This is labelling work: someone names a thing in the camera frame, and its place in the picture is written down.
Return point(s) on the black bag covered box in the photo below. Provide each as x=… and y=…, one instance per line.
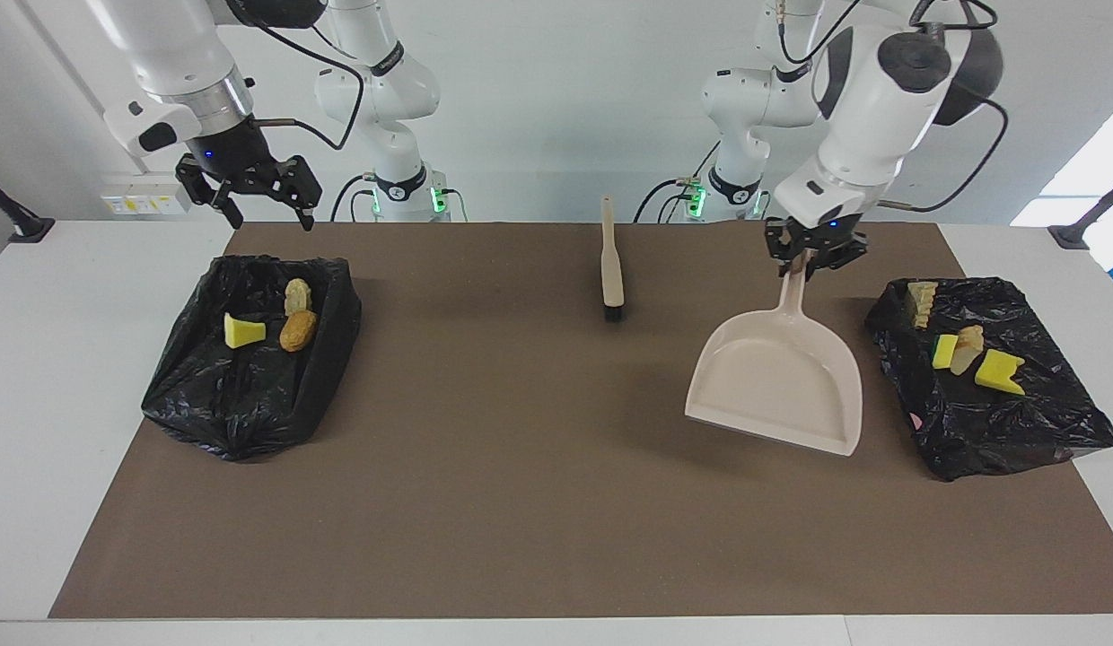
x=996, y=422

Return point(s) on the pale bread chunk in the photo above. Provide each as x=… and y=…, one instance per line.
x=921, y=303

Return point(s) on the pale striped croissant piece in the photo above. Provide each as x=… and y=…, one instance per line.
x=297, y=295

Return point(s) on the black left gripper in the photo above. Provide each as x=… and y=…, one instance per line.
x=821, y=231

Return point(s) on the black bag lined open bin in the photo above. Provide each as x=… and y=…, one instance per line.
x=242, y=404

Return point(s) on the beige plastic dustpan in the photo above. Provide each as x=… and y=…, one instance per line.
x=781, y=377

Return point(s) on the yellow sponge block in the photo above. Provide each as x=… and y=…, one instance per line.
x=998, y=372

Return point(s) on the brown bread roll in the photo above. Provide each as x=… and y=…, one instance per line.
x=298, y=331

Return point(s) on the orange striped croissant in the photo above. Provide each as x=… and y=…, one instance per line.
x=968, y=348

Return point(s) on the black clamp stand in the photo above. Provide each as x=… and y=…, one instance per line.
x=22, y=224
x=1082, y=229

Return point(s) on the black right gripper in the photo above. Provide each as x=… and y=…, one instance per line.
x=229, y=152

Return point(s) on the beige brush black bristles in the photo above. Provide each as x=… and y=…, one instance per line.
x=613, y=269

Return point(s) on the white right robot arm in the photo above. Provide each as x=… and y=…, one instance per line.
x=179, y=63

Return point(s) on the green and yellow sponge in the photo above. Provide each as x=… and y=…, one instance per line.
x=943, y=352

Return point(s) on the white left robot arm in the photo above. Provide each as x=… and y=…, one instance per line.
x=880, y=117

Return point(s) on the yellow sponge wedge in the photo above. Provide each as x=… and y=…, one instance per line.
x=242, y=331

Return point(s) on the white wall socket box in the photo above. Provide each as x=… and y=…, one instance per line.
x=126, y=199

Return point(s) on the brown table mat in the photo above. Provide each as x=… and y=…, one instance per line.
x=521, y=502

